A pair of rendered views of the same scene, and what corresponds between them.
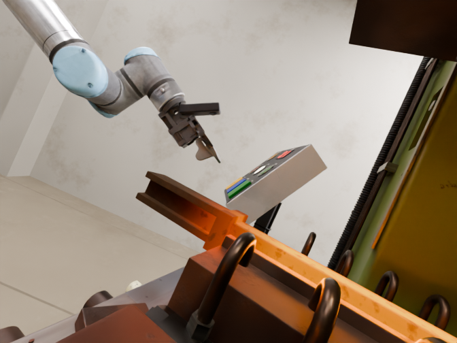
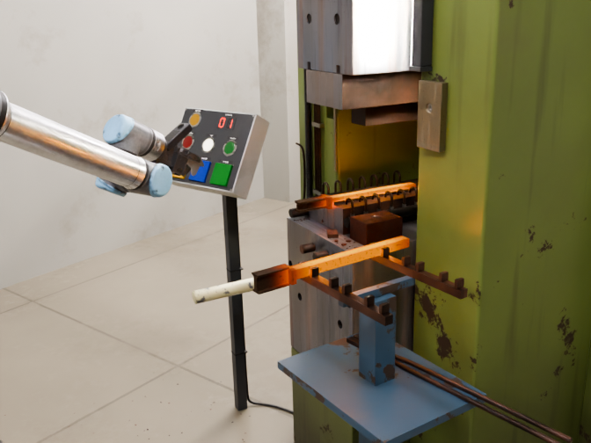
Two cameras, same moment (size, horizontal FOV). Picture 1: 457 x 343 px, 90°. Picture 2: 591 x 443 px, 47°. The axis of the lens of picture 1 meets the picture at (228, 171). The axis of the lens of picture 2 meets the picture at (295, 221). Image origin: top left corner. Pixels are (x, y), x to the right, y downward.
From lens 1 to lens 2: 1.82 m
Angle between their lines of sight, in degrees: 52
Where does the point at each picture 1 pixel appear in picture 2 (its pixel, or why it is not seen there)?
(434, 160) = (341, 126)
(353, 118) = not seen: outside the picture
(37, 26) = (129, 173)
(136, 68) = (134, 142)
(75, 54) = (160, 173)
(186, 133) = (182, 163)
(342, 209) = (149, 65)
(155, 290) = (316, 230)
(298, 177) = (259, 141)
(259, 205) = (248, 177)
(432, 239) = (351, 156)
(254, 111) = not seen: outside the picture
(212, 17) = not seen: outside the picture
